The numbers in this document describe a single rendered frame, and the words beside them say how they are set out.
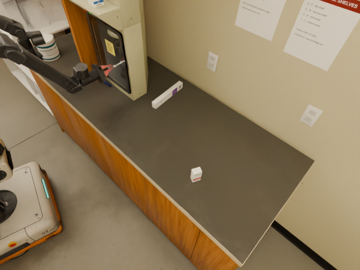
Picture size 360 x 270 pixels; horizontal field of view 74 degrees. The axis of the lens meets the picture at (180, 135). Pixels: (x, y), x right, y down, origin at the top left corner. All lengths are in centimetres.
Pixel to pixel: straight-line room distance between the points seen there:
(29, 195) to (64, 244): 46
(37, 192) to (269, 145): 169
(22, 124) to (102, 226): 151
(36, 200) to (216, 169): 139
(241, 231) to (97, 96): 116
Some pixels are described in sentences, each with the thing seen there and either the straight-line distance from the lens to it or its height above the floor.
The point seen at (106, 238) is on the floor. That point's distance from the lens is 213.
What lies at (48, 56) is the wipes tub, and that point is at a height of 98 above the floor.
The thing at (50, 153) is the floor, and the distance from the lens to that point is 269.
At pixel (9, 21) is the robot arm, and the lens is 155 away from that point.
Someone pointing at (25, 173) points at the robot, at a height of 28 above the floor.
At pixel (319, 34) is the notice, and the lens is 119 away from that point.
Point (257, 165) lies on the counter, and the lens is 133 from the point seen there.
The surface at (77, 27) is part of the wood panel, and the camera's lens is 161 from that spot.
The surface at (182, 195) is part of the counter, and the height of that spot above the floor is 94.
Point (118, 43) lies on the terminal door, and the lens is 137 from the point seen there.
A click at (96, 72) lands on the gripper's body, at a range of 141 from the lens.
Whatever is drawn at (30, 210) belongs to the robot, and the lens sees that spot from 210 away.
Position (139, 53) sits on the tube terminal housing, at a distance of 142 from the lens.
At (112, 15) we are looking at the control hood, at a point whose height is 149.
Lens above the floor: 200
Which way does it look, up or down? 51 degrees down
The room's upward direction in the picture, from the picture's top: 4 degrees clockwise
